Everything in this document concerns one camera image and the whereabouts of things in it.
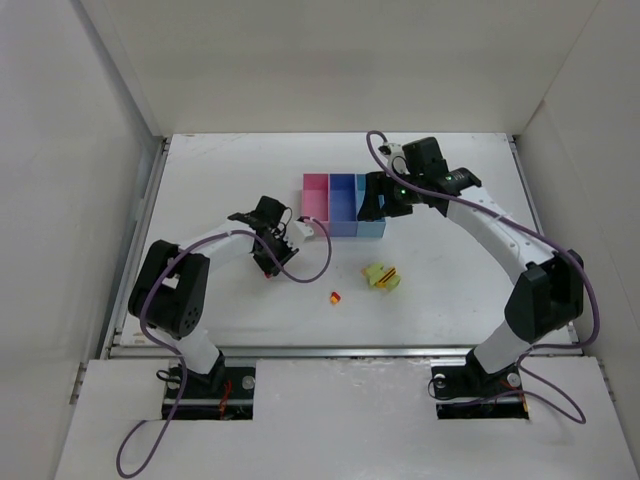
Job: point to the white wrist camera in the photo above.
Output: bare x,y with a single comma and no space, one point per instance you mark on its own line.
394,156
298,232

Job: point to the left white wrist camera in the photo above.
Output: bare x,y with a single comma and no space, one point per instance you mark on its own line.
298,232

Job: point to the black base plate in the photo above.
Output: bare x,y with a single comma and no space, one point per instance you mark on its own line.
464,393
233,400

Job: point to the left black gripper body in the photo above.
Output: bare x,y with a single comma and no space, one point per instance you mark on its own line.
275,255

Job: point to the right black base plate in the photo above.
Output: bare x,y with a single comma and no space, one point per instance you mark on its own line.
464,393

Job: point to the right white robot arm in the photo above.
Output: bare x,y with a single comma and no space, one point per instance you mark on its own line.
548,289

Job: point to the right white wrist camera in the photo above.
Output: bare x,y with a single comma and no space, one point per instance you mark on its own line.
394,156

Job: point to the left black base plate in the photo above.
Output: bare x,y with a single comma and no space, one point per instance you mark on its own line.
233,400

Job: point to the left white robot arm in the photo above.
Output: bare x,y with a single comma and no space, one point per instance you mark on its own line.
170,290

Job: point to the dark blue container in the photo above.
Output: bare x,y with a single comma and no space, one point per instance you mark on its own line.
342,205

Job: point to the pink container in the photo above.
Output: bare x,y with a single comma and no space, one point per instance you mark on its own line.
315,197

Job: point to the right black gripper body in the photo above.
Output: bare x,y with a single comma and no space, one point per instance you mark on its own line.
385,196

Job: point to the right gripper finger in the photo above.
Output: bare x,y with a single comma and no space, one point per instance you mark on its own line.
381,210
368,204

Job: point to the light blue container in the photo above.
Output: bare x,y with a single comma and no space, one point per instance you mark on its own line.
367,229

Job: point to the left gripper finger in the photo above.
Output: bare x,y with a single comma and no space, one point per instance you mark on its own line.
286,255
270,268

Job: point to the green yellow lego cluster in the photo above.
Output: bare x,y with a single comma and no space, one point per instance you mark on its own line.
381,277

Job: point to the aluminium front rail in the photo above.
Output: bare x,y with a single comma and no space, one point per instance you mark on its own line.
145,351

